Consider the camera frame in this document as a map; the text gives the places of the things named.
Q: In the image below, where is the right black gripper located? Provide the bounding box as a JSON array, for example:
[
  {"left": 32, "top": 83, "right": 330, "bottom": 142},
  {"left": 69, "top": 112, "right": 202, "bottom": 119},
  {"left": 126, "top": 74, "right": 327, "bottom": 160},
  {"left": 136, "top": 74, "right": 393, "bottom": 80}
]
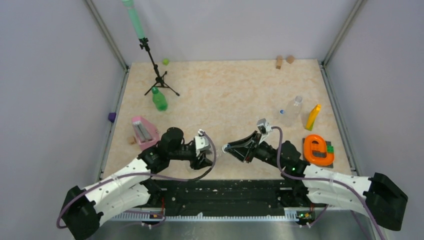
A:
[{"left": 225, "top": 131, "right": 286, "bottom": 170}]

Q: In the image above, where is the clear plastic bottle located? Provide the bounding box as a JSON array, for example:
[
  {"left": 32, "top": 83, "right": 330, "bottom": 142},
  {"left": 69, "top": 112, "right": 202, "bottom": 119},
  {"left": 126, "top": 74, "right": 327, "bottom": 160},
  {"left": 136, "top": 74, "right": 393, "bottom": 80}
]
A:
[{"left": 281, "top": 95, "right": 303, "bottom": 127}]

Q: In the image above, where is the clear bottle blue-white cap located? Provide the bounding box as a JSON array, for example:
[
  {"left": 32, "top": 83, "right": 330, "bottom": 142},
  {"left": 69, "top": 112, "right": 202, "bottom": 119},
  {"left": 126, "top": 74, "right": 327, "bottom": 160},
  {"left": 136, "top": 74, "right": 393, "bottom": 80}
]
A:
[{"left": 184, "top": 144, "right": 227, "bottom": 173}]

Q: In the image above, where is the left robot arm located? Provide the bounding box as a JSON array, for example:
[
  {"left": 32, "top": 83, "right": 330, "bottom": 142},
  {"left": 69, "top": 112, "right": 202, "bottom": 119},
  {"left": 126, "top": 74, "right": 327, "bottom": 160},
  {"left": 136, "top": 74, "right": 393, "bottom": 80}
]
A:
[{"left": 56, "top": 127, "right": 217, "bottom": 240}]

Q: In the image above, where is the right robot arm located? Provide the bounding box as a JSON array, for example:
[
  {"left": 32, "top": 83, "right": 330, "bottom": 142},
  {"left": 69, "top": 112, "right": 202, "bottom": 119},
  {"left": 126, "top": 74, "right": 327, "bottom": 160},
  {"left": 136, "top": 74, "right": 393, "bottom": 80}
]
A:
[{"left": 222, "top": 131, "right": 408, "bottom": 231}]

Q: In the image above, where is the green plastic bottle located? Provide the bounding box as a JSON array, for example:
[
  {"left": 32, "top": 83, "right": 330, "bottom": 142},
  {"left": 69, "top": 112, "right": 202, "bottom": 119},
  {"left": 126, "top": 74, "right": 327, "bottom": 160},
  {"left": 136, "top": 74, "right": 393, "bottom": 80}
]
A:
[{"left": 151, "top": 86, "right": 168, "bottom": 112}]

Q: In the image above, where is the pink toy toaster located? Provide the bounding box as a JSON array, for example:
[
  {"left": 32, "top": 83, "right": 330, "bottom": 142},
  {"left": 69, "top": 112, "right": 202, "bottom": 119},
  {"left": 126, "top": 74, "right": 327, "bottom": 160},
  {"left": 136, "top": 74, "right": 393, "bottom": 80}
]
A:
[{"left": 131, "top": 116, "right": 161, "bottom": 151}]

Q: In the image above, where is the orange tape dispenser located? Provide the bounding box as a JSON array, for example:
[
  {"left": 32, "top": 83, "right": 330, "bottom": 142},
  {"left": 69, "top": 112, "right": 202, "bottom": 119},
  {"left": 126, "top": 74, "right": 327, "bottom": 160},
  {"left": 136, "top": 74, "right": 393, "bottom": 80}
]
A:
[{"left": 303, "top": 133, "right": 335, "bottom": 167}]

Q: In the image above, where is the small wooden cube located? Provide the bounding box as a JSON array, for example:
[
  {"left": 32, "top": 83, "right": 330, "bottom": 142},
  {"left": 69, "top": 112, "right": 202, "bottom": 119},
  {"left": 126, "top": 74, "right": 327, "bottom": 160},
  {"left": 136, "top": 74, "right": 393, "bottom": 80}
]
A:
[{"left": 127, "top": 136, "right": 137, "bottom": 145}]

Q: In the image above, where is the yellow green block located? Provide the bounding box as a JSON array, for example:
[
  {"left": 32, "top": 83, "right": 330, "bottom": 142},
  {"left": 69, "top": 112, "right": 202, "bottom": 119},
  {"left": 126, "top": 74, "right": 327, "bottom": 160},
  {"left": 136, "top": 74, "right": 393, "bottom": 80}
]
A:
[{"left": 304, "top": 104, "right": 322, "bottom": 131}]

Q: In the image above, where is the small green lego brick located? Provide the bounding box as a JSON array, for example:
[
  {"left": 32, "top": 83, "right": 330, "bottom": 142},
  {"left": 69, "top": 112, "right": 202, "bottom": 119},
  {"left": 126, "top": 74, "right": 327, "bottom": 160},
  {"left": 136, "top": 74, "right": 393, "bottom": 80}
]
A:
[{"left": 326, "top": 145, "right": 334, "bottom": 154}]

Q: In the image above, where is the black tripod green pole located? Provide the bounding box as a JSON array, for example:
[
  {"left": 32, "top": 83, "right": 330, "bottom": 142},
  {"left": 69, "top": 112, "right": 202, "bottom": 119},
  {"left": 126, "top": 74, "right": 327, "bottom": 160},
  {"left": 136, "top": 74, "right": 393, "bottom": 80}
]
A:
[{"left": 121, "top": 0, "right": 180, "bottom": 96}]

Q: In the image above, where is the wooden block left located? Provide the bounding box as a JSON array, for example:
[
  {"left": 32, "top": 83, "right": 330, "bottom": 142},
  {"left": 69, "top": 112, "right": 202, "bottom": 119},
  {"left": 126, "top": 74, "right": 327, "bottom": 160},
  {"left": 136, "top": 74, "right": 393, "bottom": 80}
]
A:
[{"left": 275, "top": 55, "right": 284, "bottom": 70}]

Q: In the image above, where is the wooden block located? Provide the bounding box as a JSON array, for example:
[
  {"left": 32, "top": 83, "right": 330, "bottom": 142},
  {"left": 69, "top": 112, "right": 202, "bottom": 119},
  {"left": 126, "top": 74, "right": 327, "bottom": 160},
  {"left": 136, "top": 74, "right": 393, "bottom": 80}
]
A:
[
  {"left": 286, "top": 55, "right": 296, "bottom": 64},
  {"left": 275, "top": 55, "right": 284, "bottom": 70}
]

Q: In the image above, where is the wooden block right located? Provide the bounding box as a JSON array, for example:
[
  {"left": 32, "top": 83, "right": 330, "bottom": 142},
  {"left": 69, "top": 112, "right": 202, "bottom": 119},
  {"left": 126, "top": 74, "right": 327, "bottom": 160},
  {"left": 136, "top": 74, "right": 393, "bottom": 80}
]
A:
[{"left": 286, "top": 55, "right": 296, "bottom": 64}]

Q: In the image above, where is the purple small object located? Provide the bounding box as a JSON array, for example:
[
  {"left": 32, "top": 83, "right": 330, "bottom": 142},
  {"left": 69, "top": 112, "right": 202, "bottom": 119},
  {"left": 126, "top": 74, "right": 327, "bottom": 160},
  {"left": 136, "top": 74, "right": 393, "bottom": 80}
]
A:
[{"left": 107, "top": 112, "right": 117, "bottom": 123}]

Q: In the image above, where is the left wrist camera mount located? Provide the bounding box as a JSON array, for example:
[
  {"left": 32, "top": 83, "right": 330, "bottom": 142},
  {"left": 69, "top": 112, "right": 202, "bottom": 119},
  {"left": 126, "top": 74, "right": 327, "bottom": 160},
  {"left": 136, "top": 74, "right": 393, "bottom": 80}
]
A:
[{"left": 194, "top": 129, "right": 211, "bottom": 157}]

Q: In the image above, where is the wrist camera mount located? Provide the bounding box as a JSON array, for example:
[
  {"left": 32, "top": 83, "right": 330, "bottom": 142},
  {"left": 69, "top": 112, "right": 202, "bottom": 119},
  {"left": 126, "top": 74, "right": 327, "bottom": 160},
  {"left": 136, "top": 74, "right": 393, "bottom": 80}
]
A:
[
  {"left": 256, "top": 118, "right": 272, "bottom": 135},
  {"left": 194, "top": 129, "right": 211, "bottom": 157}
]

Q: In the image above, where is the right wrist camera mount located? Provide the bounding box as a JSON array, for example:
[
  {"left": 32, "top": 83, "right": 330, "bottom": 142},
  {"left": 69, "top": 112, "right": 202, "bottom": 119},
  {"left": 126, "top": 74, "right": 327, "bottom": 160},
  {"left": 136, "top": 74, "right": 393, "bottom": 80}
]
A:
[{"left": 256, "top": 118, "right": 272, "bottom": 135}]

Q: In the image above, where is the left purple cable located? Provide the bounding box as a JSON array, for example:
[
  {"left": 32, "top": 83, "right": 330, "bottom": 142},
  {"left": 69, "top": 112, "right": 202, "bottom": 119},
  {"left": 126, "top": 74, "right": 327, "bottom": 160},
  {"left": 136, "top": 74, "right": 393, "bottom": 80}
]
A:
[{"left": 56, "top": 131, "right": 218, "bottom": 230}]

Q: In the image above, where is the purple cable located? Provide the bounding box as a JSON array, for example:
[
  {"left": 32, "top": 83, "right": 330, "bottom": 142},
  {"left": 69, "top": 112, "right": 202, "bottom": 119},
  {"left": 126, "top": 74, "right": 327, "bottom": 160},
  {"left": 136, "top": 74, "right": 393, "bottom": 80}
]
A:
[
  {"left": 56, "top": 131, "right": 218, "bottom": 230},
  {"left": 271, "top": 126, "right": 387, "bottom": 240}
]

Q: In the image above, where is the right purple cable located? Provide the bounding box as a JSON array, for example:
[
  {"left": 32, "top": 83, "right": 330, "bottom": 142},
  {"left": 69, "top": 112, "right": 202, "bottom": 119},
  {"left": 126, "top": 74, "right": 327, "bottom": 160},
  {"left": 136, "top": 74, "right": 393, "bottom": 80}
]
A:
[{"left": 271, "top": 126, "right": 387, "bottom": 240}]

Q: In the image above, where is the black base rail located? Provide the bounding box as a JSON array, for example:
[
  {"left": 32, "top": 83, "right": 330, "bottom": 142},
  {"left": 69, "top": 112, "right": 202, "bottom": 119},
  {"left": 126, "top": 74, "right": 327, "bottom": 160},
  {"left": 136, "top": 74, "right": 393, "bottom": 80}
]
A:
[{"left": 117, "top": 178, "right": 327, "bottom": 221}]

